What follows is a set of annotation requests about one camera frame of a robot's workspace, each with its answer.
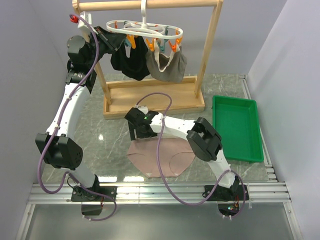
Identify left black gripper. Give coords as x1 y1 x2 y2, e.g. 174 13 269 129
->
86 25 127 69

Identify white plastic clip hanger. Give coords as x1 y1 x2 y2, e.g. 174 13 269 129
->
106 0 183 53

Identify pink beige underwear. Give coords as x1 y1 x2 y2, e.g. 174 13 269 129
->
126 137 195 178

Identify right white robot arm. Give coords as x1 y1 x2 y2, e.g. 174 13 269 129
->
124 106 241 200

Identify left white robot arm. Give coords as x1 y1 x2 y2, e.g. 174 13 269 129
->
35 26 126 201

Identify black underwear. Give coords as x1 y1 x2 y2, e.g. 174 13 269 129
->
110 36 150 81

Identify grey underwear white trim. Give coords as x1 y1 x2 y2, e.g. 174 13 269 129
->
145 45 187 83

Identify green plastic bin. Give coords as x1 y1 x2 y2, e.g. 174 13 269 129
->
212 95 264 163

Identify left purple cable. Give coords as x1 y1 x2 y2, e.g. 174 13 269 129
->
36 13 118 222

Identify purple cable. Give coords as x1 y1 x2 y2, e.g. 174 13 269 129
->
136 92 248 219
36 13 118 222

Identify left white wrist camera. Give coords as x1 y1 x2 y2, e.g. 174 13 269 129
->
69 11 98 36

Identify wooden hanging rack frame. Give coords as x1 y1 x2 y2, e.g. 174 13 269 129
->
72 0 224 120

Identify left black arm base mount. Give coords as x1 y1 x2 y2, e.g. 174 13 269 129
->
71 186 117 202

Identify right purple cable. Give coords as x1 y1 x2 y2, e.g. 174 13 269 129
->
136 92 248 219

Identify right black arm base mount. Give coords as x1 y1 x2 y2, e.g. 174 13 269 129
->
208 184 250 202

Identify aluminium rail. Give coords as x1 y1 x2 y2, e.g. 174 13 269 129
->
27 182 291 205

